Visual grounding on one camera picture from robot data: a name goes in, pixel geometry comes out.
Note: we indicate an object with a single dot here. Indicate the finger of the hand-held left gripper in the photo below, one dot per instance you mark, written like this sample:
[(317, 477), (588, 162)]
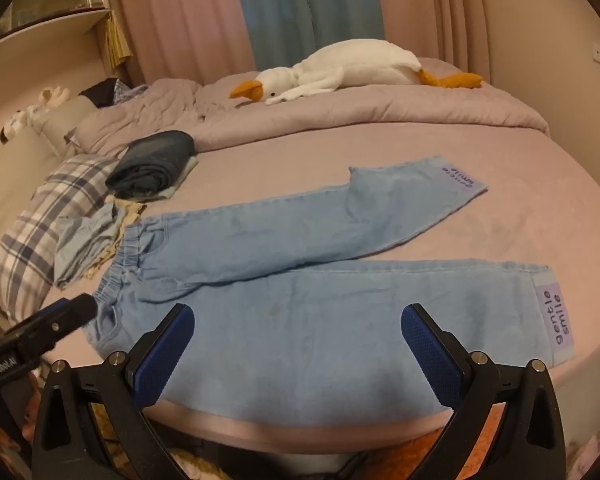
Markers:
[(55, 320)]

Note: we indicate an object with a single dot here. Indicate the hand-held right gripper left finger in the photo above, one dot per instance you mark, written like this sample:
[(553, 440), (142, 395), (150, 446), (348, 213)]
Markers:
[(165, 355)]

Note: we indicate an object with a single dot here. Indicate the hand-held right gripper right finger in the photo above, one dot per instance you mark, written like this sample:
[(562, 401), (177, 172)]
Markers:
[(430, 355)]

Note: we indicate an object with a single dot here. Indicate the light blue denim pants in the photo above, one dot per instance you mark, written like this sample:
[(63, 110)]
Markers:
[(290, 310)]

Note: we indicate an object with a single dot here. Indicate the plaid pillow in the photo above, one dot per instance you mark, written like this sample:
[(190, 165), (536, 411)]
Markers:
[(27, 245)]

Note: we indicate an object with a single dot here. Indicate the crumpled blue cloth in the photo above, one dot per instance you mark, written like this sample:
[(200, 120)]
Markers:
[(82, 245)]

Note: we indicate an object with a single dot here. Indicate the orange fluffy rug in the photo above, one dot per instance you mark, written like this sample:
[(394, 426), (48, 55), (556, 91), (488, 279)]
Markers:
[(410, 452)]

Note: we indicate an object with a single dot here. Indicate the cream lace cloth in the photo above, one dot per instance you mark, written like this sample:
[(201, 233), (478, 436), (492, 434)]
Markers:
[(130, 212)]

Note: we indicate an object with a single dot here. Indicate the round pink bed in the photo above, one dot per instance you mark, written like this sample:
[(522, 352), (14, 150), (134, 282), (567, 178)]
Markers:
[(505, 230)]

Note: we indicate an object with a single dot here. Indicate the pale green folded cloth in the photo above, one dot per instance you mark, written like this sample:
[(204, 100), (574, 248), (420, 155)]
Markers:
[(182, 177)]

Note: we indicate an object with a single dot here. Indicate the dark folded clothes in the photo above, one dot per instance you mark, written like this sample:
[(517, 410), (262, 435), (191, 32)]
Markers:
[(150, 162)]

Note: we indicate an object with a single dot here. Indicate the small white plush toy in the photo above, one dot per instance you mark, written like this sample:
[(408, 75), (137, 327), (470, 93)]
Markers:
[(15, 125), (54, 96)]

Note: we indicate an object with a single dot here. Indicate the black garment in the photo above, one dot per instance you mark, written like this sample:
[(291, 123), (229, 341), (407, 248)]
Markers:
[(102, 92)]

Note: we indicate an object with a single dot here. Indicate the blue checked garment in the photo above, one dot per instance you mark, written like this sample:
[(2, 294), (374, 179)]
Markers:
[(130, 92)]

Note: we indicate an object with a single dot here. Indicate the pink quilted duvet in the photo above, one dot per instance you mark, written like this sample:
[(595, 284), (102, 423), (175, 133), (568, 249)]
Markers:
[(330, 105)]

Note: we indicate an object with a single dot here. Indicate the yellow hanging cloth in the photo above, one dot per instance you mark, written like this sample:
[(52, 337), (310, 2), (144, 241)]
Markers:
[(114, 42)]

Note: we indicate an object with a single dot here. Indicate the white goose plush toy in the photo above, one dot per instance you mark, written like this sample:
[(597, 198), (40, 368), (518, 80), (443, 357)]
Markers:
[(345, 67)]

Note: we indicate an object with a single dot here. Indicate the pink curtain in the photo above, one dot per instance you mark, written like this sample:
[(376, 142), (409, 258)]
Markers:
[(185, 15), (425, 5)]

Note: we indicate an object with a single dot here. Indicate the blue curtain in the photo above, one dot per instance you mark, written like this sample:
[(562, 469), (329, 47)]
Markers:
[(305, 10)]

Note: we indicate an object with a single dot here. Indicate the cream wall shelf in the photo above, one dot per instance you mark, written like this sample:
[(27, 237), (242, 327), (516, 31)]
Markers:
[(45, 30)]

